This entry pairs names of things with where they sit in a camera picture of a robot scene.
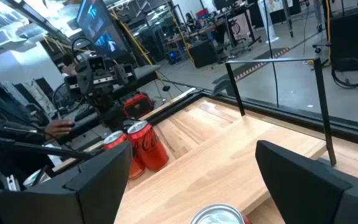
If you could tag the person's hand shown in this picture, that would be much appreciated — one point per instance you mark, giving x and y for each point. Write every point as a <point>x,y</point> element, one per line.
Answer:
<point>59,129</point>

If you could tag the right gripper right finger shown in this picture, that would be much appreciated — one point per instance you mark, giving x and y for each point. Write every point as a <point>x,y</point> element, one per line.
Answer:
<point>322,199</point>

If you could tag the large display screen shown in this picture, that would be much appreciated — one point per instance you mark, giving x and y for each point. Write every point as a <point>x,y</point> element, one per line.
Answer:
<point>93,18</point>

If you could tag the red Coke Zero can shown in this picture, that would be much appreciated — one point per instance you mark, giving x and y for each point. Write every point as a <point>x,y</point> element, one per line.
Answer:
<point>149,149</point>
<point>217,215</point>

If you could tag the black cabinet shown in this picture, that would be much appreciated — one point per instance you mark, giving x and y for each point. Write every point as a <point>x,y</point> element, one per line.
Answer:
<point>356,37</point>

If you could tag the white tower fan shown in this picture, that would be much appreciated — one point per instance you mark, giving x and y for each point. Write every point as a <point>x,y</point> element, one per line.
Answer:
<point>267,21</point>

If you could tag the black desk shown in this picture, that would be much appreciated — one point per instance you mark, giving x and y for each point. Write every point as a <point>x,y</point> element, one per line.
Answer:
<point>145,73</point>

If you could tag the dark floor mat striped edge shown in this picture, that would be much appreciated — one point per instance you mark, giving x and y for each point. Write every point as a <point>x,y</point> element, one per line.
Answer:
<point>259,59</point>

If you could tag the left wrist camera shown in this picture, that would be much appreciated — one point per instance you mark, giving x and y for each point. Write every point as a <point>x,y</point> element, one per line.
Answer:
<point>96,63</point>

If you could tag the black aluminium table frame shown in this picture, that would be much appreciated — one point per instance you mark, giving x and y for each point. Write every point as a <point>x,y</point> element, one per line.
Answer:
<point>174,109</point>

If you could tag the red and black case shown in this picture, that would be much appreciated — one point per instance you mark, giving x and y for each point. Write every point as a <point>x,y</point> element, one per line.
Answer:
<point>138,105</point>

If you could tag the black table edge bracket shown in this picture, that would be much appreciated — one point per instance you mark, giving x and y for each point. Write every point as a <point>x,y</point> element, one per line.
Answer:
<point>221,87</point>

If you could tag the Fanta can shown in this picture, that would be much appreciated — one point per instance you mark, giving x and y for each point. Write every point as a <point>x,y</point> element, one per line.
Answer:
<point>115,140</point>

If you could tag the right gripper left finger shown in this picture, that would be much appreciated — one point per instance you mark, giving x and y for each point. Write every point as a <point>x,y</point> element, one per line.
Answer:
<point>57,205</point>

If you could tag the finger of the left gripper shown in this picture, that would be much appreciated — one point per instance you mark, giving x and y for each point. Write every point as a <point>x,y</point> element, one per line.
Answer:
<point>84,79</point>
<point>121,74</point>

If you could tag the black speaker box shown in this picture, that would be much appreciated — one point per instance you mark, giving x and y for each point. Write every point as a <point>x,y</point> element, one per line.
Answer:
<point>202,54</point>

